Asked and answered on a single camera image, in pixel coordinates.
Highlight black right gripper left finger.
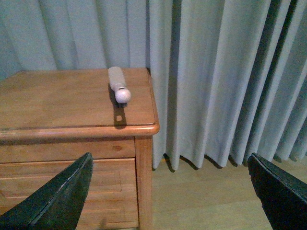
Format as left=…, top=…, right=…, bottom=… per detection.
left=0, top=153, right=93, bottom=230

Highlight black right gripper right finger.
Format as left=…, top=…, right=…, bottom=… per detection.
left=248, top=153, right=307, bottom=230

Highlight white hand brush black bristles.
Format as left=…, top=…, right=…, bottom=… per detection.
left=108, top=67, right=131, bottom=104

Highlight wooden bedside cabinet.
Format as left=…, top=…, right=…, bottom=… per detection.
left=0, top=68, right=159, bottom=230

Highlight light green curtain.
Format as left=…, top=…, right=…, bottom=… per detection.
left=0, top=0, right=307, bottom=170

